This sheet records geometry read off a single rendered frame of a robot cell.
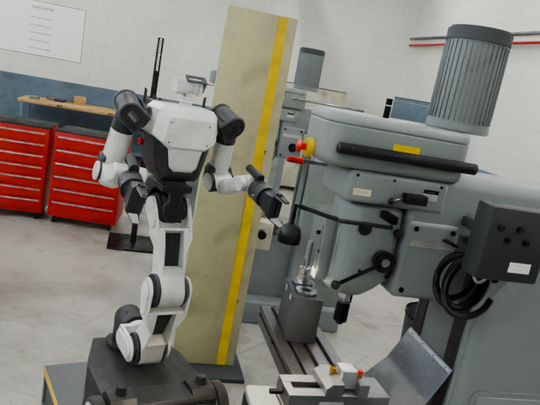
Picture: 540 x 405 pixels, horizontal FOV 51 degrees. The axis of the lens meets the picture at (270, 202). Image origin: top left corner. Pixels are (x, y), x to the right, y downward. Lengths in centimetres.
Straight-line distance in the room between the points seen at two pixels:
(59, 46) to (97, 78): 81
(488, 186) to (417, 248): 31
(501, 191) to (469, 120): 26
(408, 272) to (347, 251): 21
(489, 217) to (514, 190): 36
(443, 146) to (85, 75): 933
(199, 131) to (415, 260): 99
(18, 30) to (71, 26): 85
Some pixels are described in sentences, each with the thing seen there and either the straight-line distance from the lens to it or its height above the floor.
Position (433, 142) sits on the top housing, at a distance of 179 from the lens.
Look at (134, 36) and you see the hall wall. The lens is 1070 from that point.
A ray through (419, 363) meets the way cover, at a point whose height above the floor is 106.
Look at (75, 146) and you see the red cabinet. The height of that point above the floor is 87.
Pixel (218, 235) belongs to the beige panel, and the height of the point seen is 92.
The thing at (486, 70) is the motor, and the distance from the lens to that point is 189.
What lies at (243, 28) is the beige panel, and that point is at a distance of 346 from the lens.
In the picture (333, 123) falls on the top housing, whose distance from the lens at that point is 168.
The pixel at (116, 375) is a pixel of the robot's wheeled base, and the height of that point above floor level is 57.
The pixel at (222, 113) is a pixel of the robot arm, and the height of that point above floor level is 176.
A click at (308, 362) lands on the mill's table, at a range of 219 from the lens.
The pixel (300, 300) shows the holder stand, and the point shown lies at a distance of 224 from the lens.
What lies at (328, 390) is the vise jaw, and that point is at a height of 105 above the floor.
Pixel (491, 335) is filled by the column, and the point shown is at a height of 127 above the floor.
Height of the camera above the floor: 195
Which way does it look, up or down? 12 degrees down
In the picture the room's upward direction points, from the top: 11 degrees clockwise
